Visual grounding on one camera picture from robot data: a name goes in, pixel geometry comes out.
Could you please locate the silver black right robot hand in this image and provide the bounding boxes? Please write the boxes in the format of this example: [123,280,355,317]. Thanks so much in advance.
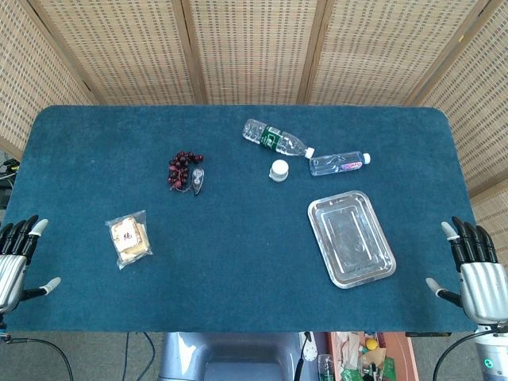
[425,216,508,325]

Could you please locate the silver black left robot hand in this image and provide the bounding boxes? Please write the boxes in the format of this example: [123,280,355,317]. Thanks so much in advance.
[0,214,62,314]

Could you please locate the bread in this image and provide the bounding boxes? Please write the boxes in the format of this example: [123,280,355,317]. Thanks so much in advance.
[104,210,154,271]

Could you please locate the metal rectangular tray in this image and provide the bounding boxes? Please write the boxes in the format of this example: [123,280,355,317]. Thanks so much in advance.
[307,190,397,290]

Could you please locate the orange box of clutter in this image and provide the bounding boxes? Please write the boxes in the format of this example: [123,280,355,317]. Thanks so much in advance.
[317,331,416,381]

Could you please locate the water bottle with pink label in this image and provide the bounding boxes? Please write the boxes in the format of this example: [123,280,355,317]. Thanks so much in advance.
[308,150,372,177]

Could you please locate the red grape bunch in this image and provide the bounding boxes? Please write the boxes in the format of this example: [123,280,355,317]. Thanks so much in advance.
[166,150,205,191]

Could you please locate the small clear plastic packet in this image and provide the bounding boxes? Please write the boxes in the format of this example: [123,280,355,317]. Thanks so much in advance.
[190,167,206,197]

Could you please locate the blue table cloth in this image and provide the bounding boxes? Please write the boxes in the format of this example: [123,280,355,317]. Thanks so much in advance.
[3,105,479,333]

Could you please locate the small white capped jar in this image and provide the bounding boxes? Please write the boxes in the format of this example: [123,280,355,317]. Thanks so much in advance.
[269,159,290,183]

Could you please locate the water bottle with green label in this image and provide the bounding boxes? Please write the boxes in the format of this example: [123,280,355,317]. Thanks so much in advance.
[241,117,316,159]

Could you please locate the woven bamboo folding screen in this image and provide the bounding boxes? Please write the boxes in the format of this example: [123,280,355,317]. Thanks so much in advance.
[0,0,508,279]

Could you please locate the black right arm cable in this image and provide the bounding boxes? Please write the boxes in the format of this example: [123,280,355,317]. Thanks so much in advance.
[432,329,483,381]

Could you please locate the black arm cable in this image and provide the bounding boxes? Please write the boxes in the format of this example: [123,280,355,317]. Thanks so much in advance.
[6,336,75,381]
[432,329,483,381]

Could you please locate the black equipment with wires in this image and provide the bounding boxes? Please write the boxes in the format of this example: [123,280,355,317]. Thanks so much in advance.
[0,157,21,210]

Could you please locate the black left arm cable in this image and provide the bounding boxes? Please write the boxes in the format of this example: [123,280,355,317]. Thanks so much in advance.
[6,336,75,381]

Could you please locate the black floor cables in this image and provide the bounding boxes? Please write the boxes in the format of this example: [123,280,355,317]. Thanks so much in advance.
[125,332,156,381]

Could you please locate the white tool with black cord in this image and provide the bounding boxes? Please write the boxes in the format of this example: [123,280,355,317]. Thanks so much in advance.
[293,332,318,381]

